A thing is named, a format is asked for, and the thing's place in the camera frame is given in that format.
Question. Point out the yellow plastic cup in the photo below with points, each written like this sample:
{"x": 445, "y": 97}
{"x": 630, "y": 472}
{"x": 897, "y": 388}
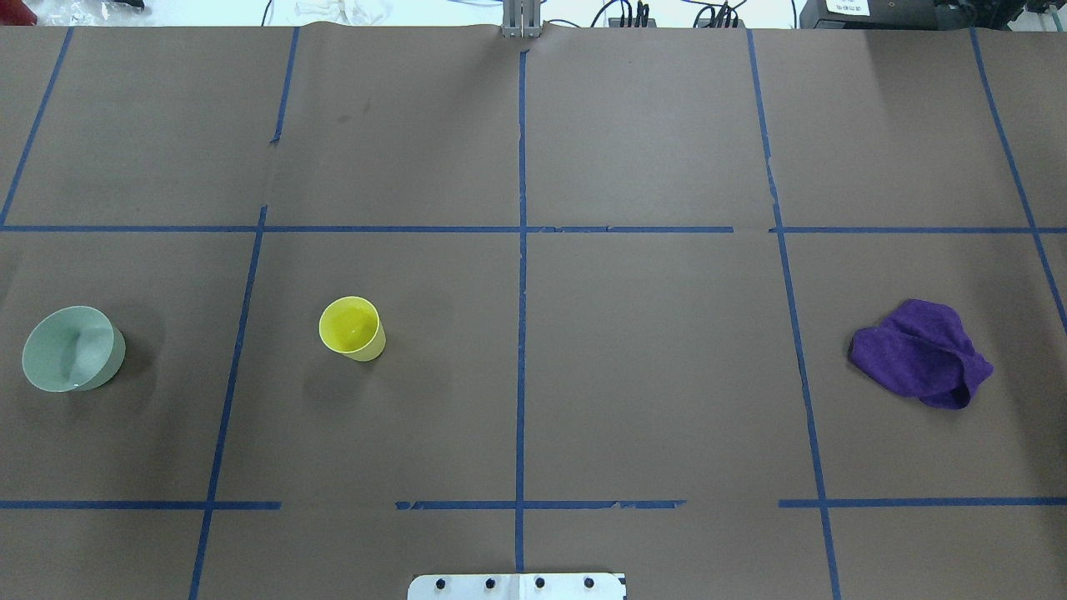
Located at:
{"x": 351, "y": 327}

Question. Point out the purple cloth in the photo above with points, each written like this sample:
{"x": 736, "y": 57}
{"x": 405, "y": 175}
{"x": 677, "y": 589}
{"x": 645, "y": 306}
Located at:
{"x": 920, "y": 350}

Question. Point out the light green bowl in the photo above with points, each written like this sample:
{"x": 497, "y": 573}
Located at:
{"x": 72, "y": 350}

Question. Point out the aluminium frame post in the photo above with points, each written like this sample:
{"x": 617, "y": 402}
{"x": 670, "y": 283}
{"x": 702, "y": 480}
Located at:
{"x": 522, "y": 18}

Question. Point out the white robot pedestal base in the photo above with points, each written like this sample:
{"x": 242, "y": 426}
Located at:
{"x": 555, "y": 585}

